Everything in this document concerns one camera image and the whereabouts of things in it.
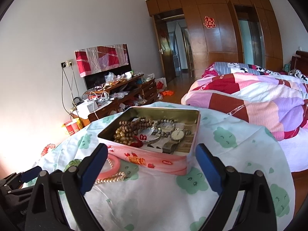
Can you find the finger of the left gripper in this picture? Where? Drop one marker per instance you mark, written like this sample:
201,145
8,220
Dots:
30,174

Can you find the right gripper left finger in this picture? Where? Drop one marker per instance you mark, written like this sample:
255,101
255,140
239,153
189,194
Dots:
78,180

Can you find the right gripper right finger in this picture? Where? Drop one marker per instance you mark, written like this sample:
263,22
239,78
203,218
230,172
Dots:
224,180

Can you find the gold face wristwatch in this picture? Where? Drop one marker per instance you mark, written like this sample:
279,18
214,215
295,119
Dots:
175,138

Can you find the silver metal bangle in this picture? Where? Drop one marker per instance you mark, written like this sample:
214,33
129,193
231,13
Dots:
149,135

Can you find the pink plastic bangle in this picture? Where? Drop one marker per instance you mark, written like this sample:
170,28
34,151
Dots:
114,166

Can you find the red yellow carton box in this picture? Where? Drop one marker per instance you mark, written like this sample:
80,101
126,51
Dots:
72,126

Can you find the white appliance box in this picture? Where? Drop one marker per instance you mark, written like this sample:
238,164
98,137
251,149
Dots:
86,108

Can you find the pink Genji tin box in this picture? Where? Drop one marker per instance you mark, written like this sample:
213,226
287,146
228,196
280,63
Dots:
121,137

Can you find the pink patchwork quilt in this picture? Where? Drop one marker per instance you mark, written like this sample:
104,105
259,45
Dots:
253,94

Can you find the black television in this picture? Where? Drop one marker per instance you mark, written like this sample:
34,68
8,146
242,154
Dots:
99,78

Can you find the orange cloth on floor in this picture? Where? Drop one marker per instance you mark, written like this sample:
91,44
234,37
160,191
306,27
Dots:
167,93

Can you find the wooden tv cabinet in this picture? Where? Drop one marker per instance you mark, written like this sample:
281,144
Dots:
136,91

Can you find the red patchwork tv cover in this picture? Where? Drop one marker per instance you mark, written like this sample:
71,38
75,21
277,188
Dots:
101,58

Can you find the wooden bed headboard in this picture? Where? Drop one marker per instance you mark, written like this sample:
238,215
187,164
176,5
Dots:
300,61

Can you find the wooden wardrobe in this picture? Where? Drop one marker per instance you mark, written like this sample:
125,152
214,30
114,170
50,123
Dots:
223,43

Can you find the red double happiness sticker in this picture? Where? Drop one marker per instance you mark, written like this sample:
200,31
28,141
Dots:
209,22

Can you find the wooden door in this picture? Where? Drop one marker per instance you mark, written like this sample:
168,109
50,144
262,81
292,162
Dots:
164,47

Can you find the wall power socket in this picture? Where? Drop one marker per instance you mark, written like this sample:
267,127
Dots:
67,63

